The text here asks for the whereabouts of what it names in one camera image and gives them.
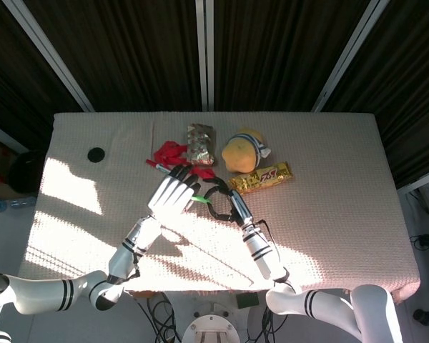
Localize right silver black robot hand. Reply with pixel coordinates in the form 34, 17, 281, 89
199, 174, 254, 225

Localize small dark green box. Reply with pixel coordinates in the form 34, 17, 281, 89
235, 292, 260, 309

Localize black bag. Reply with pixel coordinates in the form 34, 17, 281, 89
7, 150, 46, 196

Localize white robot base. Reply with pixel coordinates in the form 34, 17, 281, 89
181, 314, 241, 343

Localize yellow plush toy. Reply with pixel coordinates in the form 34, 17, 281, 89
220, 127, 272, 174

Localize clear plastic water bottle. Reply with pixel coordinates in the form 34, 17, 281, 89
0, 195, 37, 214

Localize green plastic strip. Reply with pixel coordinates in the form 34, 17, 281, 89
190, 194, 213, 207

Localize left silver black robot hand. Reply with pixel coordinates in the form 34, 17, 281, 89
147, 164, 202, 219

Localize white slanted frame post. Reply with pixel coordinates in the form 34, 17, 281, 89
311, 0, 391, 114
1, 0, 95, 112

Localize gold foil snack bar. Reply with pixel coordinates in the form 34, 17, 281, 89
227, 161, 295, 196

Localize black round table hole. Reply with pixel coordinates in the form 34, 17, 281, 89
87, 146, 108, 164

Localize cream knitted table cloth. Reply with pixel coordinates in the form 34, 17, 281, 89
16, 111, 422, 304

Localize red ribbon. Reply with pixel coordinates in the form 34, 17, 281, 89
153, 140, 217, 180

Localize white centre curtain frame post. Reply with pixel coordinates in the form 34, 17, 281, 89
194, 0, 215, 111

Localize silver foil snack bag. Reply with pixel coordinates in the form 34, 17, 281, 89
184, 123, 215, 167

